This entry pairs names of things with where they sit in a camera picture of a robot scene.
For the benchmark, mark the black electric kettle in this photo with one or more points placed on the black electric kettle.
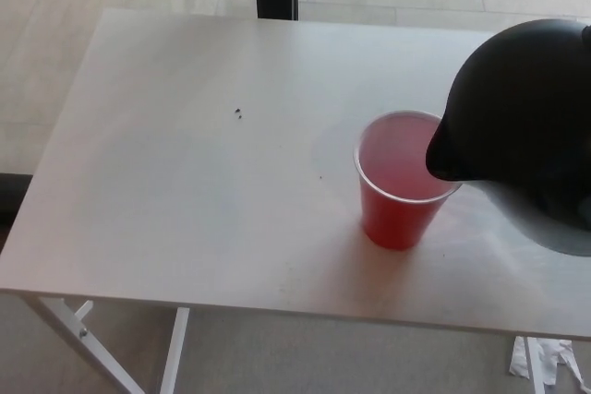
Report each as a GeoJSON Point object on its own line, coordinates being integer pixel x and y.
{"type": "Point", "coordinates": [517, 103]}

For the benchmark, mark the red plastic cup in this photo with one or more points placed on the red plastic cup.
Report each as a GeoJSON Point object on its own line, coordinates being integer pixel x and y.
{"type": "Point", "coordinates": [392, 223]}

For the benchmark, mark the white table leg with bolt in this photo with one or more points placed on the white table leg with bolt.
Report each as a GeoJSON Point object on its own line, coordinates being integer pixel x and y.
{"type": "Point", "coordinates": [78, 338]}

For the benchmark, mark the crumpled white paper scrap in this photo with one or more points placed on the crumpled white paper scrap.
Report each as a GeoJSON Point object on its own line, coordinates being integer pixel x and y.
{"type": "Point", "coordinates": [561, 359]}

